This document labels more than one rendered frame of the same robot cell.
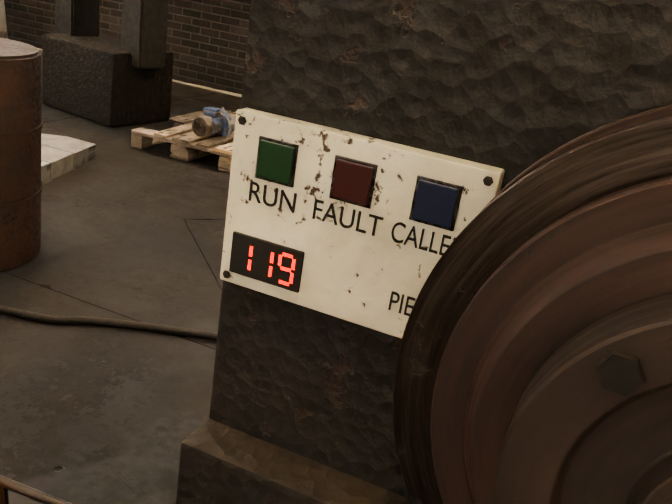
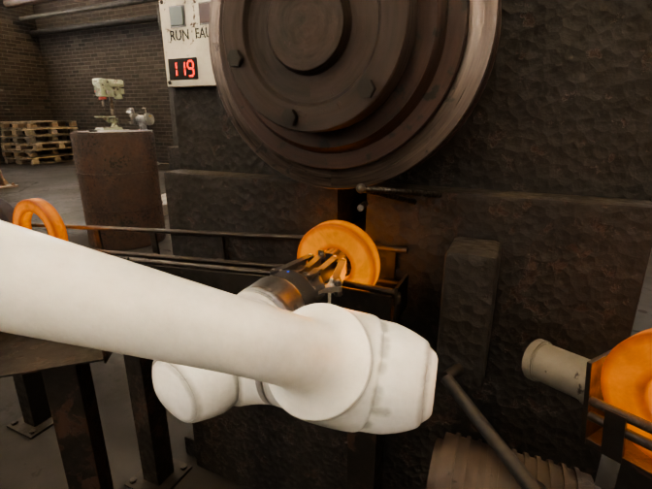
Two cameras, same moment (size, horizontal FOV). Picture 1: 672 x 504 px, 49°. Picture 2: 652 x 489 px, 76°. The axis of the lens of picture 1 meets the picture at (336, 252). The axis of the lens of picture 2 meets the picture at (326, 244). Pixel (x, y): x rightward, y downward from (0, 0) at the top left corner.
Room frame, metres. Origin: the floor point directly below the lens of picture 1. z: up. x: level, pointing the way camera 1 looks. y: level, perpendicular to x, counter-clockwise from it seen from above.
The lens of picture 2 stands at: (-0.28, -0.33, 1.00)
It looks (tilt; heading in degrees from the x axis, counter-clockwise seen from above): 17 degrees down; 5
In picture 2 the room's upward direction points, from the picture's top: straight up
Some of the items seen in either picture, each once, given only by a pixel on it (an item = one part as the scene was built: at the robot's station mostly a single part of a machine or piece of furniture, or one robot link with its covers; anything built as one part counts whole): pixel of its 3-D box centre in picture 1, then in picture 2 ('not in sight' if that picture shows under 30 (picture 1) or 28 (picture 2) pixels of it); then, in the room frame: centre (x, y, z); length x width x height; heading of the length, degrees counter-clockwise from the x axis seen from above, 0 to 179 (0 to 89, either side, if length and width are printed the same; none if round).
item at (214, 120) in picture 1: (219, 121); not in sight; (5.05, 0.94, 0.25); 0.40 x 0.24 x 0.22; 160
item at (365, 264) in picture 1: (348, 229); (211, 40); (0.66, -0.01, 1.15); 0.26 x 0.02 x 0.18; 70
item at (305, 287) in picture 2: not in sight; (296, 289); (0.29, -0.24, 0.75); 0.09 x 0.08 x 0.07; 160
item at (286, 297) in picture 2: not in sight; (270, 311); (0.22, -0.21, 0.74); 0.09 x 0.06 x 0.09; 70
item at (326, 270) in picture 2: not in sight; (322, 274); (0.35, -0.27, 0.75); 0.11 x 0.01 x 0.04; 158
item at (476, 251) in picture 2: not in sight; (468, 310); (0.38, -0.52, 0.68); 0.11 x 0.08 x 0.24; 160
